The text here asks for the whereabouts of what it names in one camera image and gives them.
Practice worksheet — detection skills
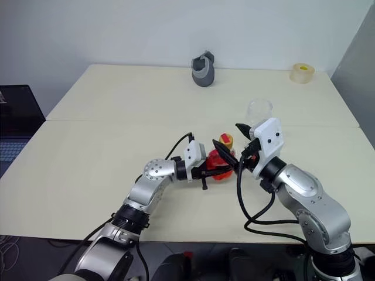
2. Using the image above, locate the clear plastic cup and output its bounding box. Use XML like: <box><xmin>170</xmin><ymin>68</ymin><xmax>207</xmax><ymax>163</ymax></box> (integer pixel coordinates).
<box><xmin>244</xmin><ymin>98</ymin><xmax>275</xmax><ymax>127</ymax></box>

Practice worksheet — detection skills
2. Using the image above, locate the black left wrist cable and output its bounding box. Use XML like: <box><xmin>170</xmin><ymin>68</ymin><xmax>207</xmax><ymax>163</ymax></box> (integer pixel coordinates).
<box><xmin>163</xmin><ymin>132</ymin><xmax>196</xmax><ymax>161</ymax></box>

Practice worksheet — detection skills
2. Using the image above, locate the red drink bottle yellow cap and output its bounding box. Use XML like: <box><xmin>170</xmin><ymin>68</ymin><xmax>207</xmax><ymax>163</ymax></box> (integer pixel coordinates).
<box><xmin>204</xmin><ymin>133</ymin><xmax>237</xmax><ymax>181</ymax></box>

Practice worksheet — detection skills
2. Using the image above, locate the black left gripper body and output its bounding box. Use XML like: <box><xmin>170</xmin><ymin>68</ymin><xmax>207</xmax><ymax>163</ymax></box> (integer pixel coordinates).
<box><xmin>193</xmin><ymin>164</ymin><xmax>213</xmax><ymax>180</ymax></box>

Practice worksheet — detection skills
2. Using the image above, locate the dark rounded shape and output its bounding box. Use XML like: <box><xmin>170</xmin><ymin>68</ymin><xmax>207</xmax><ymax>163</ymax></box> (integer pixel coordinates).
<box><xmin>162</xmin><ymin>251</ymin><xmax>193</xmax><ymax>281</ymax></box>
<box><xmin>228</xmin><ymin>248</ymin><xmax>256</xmax><ymax>281</ymax></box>

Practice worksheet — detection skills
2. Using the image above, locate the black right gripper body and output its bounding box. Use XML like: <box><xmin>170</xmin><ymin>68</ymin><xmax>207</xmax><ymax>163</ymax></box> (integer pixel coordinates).
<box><xmin>240</xmin><ymin>136</ymin><xmax>264</xmax><ymax>173</ymax></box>

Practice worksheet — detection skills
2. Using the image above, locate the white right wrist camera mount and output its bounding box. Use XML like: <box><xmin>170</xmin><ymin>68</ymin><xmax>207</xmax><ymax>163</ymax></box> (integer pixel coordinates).
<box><xmin>248</xmin><ymin>118</ymin><xmax>285</xmax><ymax>181</ymax></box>

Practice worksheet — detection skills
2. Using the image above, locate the dark laptop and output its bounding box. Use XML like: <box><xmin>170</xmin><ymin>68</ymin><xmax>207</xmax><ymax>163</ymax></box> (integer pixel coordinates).
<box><xmin>0</xmin><ymin>84</ymin><xmax>47</xmax><ymax>180</ymax></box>

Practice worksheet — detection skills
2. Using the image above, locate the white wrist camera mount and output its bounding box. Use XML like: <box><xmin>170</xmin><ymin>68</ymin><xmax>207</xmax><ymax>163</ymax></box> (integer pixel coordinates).
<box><xmin>248</xmin><ymin>118</ymin><xmax>285</xmax><ymax>181</ymax></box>
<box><xmin>183</xmin><ymin>141</ymin><xmax>207</xmax><ymax>183</ymax></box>

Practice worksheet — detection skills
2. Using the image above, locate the translucent tape roll yellow core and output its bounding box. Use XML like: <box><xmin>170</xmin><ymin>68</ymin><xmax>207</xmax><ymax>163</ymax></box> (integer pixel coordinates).
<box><xmin>289</xmin><ymin>62</ymin><xmax>316</xmax><ymax>85</ymax></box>

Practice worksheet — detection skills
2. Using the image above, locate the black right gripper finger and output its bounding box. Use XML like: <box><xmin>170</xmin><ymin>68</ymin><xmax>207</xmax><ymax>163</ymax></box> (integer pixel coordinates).
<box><xmin>212</xmin><ymin>139</ymin><xmax>240</xmax><ymax>172</ymax></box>
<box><xmin>236</xmin><ymin>122</ymin><xmax>253</xmax><ymax>141</ymax></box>

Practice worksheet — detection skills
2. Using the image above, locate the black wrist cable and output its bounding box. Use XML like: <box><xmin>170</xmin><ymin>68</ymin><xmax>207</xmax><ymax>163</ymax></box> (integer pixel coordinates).
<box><xmin>236</xmin><ymin>159</ymin><xmax>308</xmax><ymax>244</ymax></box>
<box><xmin>163</xmin><ymin>132</ymin><xmax>196</xmax><ymax>161</ymax></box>

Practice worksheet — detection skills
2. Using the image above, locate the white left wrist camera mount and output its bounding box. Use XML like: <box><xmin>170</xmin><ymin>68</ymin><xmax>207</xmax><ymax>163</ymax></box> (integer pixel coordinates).
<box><xmin>183</xmin><ymin>141</ymin><xmax>207</xmax><ymax>183</ymax></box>

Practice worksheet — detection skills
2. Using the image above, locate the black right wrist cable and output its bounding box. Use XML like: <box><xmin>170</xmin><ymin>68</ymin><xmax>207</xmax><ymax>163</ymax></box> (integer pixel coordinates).
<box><xmin>236</xmin><ymin>159</ymin><xmax>308</xmax><ymax>244</ymax></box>

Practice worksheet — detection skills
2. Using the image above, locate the black left shoulder cable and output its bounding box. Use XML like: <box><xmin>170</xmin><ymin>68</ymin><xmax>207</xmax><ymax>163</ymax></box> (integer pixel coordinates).
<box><xmin>57</xmin><ymin>221</ymin><xmax>149</xmax><ymax>281</ymax></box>

